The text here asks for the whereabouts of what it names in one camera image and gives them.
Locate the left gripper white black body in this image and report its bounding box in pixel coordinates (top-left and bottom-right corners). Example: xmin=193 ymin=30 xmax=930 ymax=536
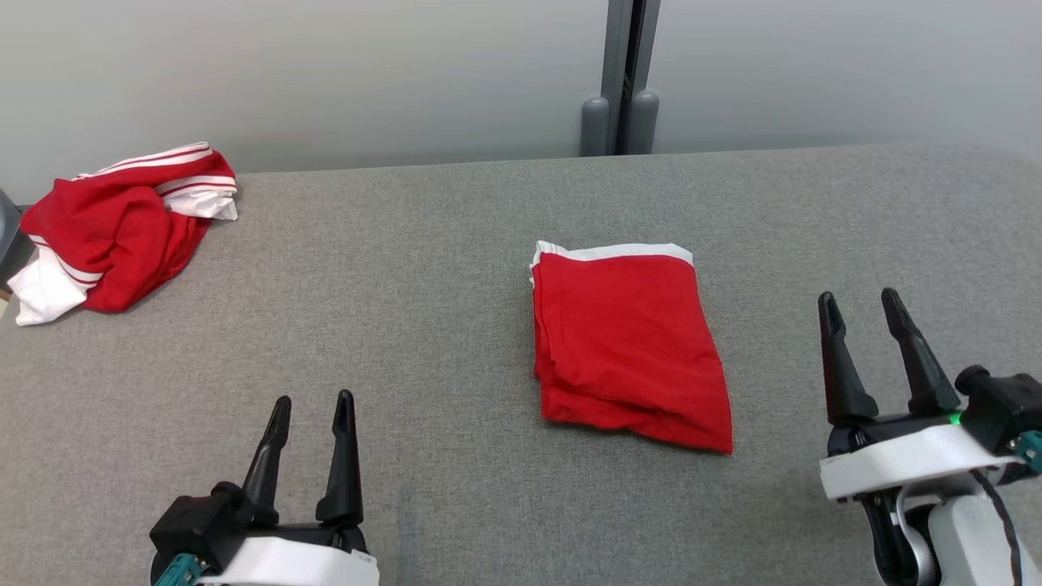
xmin=195 ymin=525 xmax=381 ymax=586

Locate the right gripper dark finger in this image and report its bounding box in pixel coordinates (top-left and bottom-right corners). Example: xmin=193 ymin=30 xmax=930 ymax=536
xmin=818 ymin=291 xmax=881 ymax=425
xmin=881 ymin=288 xmax=962 ymax=417

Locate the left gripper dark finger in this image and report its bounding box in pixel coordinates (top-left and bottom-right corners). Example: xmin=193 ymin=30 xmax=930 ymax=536
xmin=242 ymin=396 xmax=292 ymax=528
xmin=316 ymin=390 xmax=365 ymax=524

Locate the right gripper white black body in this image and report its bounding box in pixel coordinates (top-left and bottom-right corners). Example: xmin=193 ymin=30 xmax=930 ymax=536
xmin=820 ymin=411 xmax=1020 ymax=502

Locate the red garment with white hem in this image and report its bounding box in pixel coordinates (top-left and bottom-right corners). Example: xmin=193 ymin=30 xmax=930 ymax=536
xmin=529 ymin=241 xmax=733 ymax=455

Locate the red garment with white sleeves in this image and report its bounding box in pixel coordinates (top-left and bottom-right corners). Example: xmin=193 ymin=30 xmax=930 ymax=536
xmin=7 ymin=142 xmax=239 ymax=326

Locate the dark grey rounded object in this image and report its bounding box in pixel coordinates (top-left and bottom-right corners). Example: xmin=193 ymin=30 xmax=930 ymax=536
xmin=0 ymin=189 xmax=24 ymax=282

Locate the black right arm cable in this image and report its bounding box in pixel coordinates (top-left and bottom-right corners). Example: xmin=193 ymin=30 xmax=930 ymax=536
xmin=969 ymin=468 xmax=1023 ymax=586

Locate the grey cylindrical post bumper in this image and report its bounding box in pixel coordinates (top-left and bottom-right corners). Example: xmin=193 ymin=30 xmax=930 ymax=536
xmin=580 ymin=96 xmax=611 ymax=157
xmin=626 ymin=90 xmax=660 ymax=155

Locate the dark grey vertical post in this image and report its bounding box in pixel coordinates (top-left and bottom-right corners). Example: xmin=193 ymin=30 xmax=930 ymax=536
xmin=601 ymin=0 xmax=662 ymax=155

